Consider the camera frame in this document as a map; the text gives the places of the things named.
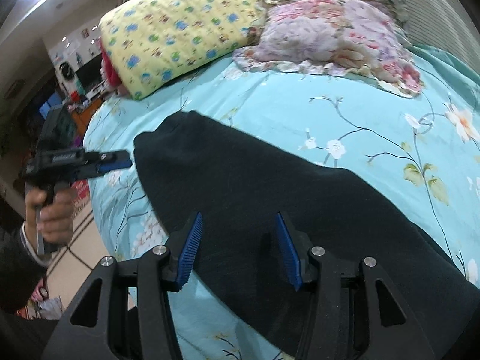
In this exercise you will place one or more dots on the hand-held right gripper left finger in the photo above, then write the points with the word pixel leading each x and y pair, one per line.
pixel 191 245

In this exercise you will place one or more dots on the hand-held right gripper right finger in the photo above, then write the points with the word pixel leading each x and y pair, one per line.
pixel 287 249

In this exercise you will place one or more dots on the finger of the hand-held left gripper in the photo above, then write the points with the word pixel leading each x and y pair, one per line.
pixel 112 154
pixel 114 166

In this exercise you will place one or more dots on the black pants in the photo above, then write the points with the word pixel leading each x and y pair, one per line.
pixel 243 180

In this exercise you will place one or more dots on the person's left forearm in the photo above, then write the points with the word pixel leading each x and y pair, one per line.
pixel 15 266

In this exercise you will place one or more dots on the person's left hand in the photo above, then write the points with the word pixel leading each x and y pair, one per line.
pixel 56 213

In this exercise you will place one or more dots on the wooden desk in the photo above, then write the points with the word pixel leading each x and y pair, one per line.
pixel 88 114

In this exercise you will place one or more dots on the black television screen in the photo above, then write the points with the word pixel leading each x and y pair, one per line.
pixel 88 73

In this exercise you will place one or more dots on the red pink cloth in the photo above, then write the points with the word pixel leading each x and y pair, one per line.
pixel 108 71

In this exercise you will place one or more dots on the yellow bear-print pillow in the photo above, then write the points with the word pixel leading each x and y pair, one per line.
pixel 176 33

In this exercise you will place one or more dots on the pink floral ruffled pillow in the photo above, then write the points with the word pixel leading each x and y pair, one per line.
pixel 318 33

